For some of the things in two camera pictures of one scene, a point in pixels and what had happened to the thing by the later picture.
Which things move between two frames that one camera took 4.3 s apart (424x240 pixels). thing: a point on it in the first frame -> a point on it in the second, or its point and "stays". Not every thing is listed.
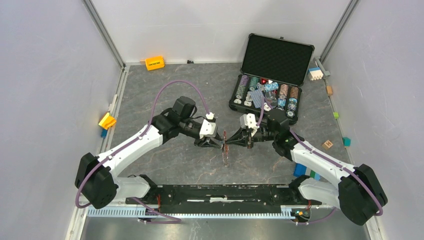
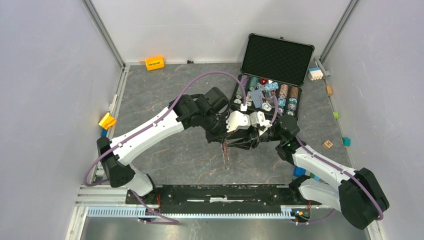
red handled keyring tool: [225, 150] stays
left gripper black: [204, 141] -> [220, 137]
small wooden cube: [329, 90] stays
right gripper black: [239, 133] stays
